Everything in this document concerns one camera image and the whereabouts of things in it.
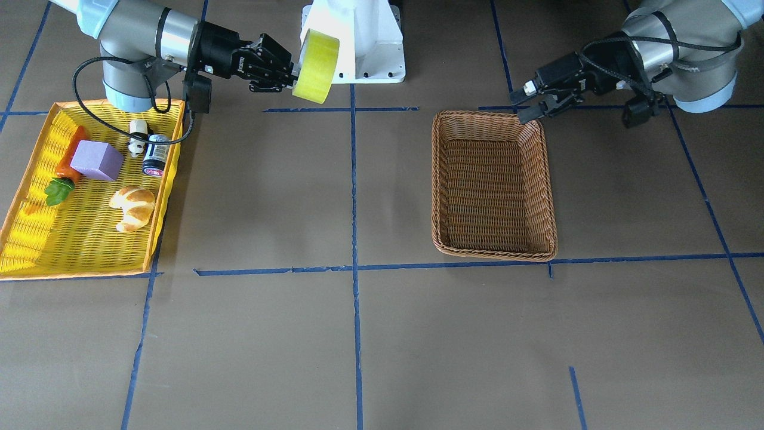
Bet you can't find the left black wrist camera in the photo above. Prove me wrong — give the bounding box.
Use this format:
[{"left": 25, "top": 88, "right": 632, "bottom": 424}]
[{"left": 621, "top": 95, "right": 660, "bottom": 130}]

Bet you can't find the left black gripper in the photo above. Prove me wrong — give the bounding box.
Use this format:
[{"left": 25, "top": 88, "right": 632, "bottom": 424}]
[{"left": 509, "top": 51, "right": 634, "bottom": 124}]

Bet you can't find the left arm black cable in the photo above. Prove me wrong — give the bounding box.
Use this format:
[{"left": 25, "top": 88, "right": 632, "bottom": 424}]
[{"left": 577, "top": 35, "right": 744, "bottom": 102}]

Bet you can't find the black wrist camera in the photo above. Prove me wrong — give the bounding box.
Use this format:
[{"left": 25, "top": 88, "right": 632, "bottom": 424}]
[
  {"left": 621, "top": 95, "right": 660, "bottom": 130},
  {"left": 183, "top": 70, "right": 212, "bottom": 114}
]

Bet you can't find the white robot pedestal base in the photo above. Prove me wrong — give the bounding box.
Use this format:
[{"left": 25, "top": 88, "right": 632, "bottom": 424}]
[{"left": 300, "top": 1, "right": 406, "bottom": 84}]

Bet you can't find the purple foam cube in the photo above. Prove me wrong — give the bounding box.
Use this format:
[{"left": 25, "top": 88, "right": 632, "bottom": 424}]
[{"left": 69, "top": 140, "right": 125, "bottom": 182}]

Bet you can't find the small black labelled can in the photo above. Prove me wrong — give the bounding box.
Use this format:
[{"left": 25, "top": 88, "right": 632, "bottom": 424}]
[{"left": 141, "top": 134, "right": 170, "bottom": 177}]

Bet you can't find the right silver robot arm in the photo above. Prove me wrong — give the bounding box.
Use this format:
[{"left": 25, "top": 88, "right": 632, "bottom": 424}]
[{"left": 57, "top": 1, "right": 297, "bottom": 113}]

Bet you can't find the yellow packing tape roll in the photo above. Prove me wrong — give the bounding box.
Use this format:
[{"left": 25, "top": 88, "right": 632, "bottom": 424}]
[{"left": 292, "top": 28, "right": 340, "bottom": 105}]

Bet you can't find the yellow plastic woven basket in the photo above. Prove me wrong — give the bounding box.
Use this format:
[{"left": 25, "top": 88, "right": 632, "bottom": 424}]
[{"left": 1, "top": 100, "right": 185, "bottom": 280}]

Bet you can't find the toy croissant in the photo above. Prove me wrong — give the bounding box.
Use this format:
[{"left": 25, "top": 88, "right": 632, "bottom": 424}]
[{"left": 109, "top": 185, "right": 156, "bottom": 232}]

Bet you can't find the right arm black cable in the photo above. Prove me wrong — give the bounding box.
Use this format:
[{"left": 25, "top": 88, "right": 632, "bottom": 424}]
[{"left": 72, "top": 56, "right": 195, "bottom": 146}]

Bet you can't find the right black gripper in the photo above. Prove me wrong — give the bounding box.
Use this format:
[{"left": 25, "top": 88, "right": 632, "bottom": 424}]
[{"left": 193, "top": 21, "right": 298, "bottom": 93}]

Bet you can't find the toy carrot with green leaves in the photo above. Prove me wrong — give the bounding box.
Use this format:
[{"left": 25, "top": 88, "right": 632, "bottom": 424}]
[{"left": 44, "top": 126, "right": 88, "bottom": 207}]

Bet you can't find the brown wicker basket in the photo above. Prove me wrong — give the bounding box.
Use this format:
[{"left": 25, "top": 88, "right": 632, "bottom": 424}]
[{"left": 431, "top": 110, "right": 557, "bottom": 262}]

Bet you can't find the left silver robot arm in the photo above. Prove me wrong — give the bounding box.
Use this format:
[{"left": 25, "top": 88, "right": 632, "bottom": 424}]
[{"left": 510, "top": 1, "right": 762, "bottom": 128}]

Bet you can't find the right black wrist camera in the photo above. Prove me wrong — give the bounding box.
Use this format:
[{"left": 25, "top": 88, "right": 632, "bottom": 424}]
[{"left": 183, "top": 70, "right": 212, "bottom": 114}]

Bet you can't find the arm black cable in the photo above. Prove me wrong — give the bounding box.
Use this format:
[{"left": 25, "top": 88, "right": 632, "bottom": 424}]
[
  {"left": 577, "top": 35, "right": 744, "bottom": 102},
  {"left": 72, "top": 56, "right": 195, "bottom": 146}
]

